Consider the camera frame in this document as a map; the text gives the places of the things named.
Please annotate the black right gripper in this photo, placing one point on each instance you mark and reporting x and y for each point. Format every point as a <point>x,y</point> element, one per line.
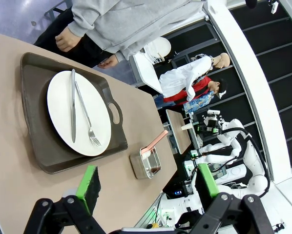
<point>210,123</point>

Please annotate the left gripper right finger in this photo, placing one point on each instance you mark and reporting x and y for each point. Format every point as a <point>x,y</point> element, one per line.
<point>234,214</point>

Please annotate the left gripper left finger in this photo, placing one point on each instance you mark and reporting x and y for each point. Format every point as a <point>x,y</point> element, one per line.
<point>63,214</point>

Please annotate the large white dinner plate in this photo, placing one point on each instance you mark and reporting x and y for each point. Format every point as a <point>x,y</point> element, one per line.
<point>60,109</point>
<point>164,45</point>

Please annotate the silver table knife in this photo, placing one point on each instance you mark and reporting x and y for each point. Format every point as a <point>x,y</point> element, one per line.
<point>73,117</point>

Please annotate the silver fork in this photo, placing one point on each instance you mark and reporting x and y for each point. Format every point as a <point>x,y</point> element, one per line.
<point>84,109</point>

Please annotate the dark brown serving tray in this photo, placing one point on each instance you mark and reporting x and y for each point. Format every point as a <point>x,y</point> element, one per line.
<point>33,109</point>

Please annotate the person's right forearm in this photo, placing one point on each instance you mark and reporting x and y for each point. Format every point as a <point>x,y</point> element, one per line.
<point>85,22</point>

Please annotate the person's left forearm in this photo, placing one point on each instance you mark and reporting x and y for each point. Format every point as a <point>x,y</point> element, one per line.
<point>129,54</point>

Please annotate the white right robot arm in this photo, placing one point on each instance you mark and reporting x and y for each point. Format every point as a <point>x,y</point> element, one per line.
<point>258,182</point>

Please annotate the person's left hand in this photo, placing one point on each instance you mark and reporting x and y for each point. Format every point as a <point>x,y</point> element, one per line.
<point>110,63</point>

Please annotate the person's right hand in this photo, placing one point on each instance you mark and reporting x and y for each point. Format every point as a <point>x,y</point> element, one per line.
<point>68,40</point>

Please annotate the white cup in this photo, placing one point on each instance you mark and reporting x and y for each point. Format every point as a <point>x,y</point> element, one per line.
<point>186,126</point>

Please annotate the brown background table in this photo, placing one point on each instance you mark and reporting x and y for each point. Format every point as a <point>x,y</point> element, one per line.
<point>179,134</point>

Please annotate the person in red top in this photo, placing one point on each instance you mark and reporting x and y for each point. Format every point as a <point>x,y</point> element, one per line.
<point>199,86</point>

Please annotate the person in white coat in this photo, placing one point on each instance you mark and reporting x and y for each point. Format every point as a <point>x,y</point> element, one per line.
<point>177,80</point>

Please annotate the white side table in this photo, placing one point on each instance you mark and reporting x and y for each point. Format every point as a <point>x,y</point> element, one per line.
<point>146,73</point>

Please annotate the rectangular metal tin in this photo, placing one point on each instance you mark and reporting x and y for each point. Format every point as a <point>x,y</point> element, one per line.
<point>137,168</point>

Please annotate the person in grey hoodie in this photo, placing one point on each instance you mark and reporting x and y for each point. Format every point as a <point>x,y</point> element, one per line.
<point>136,24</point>

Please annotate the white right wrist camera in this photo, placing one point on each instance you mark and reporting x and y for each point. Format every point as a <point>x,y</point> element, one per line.
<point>213,112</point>

